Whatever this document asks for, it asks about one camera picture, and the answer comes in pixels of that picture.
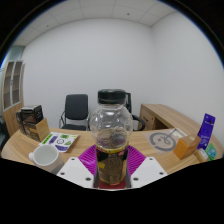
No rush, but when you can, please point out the white ceramic mug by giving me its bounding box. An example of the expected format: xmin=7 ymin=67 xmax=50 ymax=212
xmin=28 ymin=143 xmax=65 ymax=175

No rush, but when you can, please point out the white sheet with colourful stickers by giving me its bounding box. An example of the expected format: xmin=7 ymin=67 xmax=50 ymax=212
xmin=38 ymin=131 xmax=81 ymax=154

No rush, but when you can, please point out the wooden side desk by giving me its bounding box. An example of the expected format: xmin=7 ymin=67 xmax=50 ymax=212
xmin=137 ymin=102 xmax=224 ymax=152

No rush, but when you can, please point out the clear bottle with black cap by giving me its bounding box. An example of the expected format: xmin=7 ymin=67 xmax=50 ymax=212
xmin=89 ymin=88 xmax=135 ymax=188

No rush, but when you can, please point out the black office chair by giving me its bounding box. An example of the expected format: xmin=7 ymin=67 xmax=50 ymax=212
xmin=58 ymin=93 xmax=91 ymax=132
xmin=124 ymin=92 xmax=147 ymax=132

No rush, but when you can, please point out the dark brown printed box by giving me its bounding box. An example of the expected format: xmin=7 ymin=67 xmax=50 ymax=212
xmin=15 ymin=104 xmax=45 ymax=135

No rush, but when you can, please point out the clear sheet with grey circle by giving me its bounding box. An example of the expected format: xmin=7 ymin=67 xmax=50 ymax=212
xmin=144 ymin=127 xmax=188 ymax=155

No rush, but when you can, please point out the flat round red coaster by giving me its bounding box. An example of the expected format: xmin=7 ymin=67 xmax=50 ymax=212
xmin=95 ymin=179 xmax=132 ymax=191

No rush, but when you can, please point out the wooden cabinet with glass doors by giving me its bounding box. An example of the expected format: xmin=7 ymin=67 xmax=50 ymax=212
xmin=1 ymin=59 xmax=27 ymax=138

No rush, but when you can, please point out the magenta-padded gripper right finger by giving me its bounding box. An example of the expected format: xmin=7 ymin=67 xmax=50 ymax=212
xmin=126 ymin=144 xmax=169 ymax=189

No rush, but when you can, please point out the green small packet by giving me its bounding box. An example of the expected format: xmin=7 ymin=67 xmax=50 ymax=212
xmin=204 ymin=142 xmax=218 ymax=162

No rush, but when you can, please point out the orange-brown small box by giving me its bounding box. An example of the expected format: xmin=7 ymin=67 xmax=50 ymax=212
xmin=172 ymin=134 xmax=202 ymax=161

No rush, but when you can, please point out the kraft cardboard box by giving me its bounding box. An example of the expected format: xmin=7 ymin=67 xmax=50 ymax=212
xmin=24 ymin=117 xmax=51 ymax=143

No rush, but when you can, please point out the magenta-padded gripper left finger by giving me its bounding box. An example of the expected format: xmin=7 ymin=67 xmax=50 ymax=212
xmin=56 ymin=144 xmax=101 ymax=190

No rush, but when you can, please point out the small yellow jar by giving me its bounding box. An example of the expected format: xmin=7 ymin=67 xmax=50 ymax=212
xmin=194 ymin=148 xmax=210 ymax=164

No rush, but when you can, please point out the purple standing pouch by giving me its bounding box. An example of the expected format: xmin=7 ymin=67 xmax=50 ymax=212
xmin=196 ymin=112 xmax=217 ymax=151

